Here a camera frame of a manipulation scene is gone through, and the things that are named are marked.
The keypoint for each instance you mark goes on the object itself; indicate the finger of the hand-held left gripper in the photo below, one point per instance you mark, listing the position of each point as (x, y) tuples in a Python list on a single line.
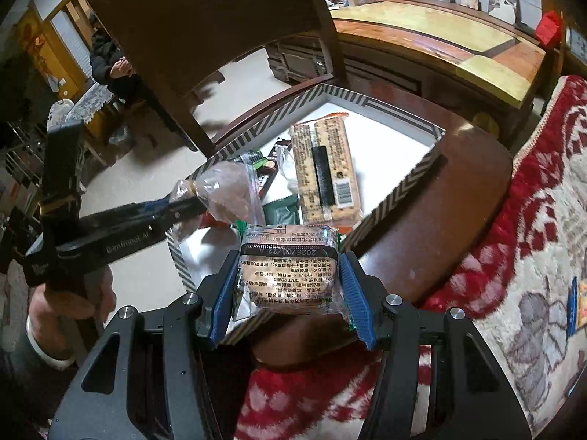
[(151, 206), (181, 217)]

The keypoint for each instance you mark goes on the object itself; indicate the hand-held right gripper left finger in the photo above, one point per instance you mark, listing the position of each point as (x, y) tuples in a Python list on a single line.
[(227, 300)]

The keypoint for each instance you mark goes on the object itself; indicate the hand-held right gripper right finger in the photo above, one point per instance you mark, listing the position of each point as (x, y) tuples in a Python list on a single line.
[(355, 302)]

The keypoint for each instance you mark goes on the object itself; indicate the brown bun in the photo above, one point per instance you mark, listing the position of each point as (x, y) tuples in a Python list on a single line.
[(229, 192)]

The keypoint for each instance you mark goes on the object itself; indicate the clear cake packet with label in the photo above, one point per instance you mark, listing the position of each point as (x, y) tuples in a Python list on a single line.
[(289, 279)]

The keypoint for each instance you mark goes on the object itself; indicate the long orange cracker packet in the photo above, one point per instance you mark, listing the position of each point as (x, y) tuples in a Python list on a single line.
[(325, 165)]

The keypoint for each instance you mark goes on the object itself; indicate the striped cardboard box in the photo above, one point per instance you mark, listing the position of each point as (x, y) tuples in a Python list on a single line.
[(390, 160)]

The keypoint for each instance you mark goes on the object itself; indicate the person's left forearm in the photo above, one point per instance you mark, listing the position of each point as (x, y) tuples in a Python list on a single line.
[(23, 376)]

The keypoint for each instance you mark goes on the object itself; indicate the person's left hand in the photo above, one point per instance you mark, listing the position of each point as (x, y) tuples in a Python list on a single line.
[(55, 316)]

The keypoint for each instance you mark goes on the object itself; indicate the white lace cloth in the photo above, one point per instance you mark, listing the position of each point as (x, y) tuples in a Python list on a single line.
[(87, 101)]

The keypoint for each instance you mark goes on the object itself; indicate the grey green snack packet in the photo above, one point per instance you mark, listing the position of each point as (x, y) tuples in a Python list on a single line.
[(253, 158)]

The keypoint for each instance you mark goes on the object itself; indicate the dark brown snack packet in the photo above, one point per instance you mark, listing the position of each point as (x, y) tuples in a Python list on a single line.
[(271, 167)]

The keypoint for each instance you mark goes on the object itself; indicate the clear white snack packet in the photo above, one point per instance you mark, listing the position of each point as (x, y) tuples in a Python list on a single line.
[(288, 172)]

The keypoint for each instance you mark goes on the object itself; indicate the floral red beige blanket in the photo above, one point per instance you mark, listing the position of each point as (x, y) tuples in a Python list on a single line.
[(527, 238)]

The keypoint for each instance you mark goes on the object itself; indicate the dark wooden chair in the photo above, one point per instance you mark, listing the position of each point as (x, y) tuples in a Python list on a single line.
[(206, 18)]

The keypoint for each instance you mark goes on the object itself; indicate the tan cracker packet blue end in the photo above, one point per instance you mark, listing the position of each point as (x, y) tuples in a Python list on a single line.
[(581, 302)]

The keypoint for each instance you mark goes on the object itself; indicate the wooden table with yellow inlay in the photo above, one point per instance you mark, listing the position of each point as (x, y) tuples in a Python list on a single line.
[(412, 23)]

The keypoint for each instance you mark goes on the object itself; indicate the red gift box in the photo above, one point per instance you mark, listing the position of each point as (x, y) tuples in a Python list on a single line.
[(548, 27)]

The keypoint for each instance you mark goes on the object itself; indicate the large photo frame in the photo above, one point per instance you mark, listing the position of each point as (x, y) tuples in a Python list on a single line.
[(502, 3)]

